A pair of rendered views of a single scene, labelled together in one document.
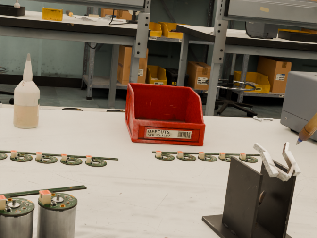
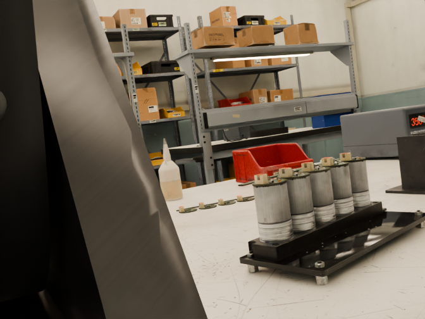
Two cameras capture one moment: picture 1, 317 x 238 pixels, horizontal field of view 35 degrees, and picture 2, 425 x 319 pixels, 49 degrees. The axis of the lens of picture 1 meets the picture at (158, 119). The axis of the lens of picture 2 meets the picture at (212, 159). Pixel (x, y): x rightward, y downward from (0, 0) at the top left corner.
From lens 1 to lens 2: 0.28 m
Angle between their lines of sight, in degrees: 15
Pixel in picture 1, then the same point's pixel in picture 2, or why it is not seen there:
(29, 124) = (178, 195)
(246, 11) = (222, 120)
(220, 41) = (208, 150)
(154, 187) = not seen: hidden behind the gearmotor
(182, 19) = (155, 148)
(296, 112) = (357, 143)
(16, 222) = (346, 169)
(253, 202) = not seen: outside the picture
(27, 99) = (173, 175)
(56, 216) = (360, 165)
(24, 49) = not seen: hidden behind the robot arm
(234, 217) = (415, 178)
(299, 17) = (264, 116)
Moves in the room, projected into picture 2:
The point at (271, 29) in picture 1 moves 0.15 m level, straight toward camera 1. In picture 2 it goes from (244, 131) to (246, 131)
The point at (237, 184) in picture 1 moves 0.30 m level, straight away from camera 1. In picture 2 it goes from (410, 152) to (335, 144)
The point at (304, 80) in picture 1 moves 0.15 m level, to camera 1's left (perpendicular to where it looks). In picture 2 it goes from (357, 117) to (286, 127)
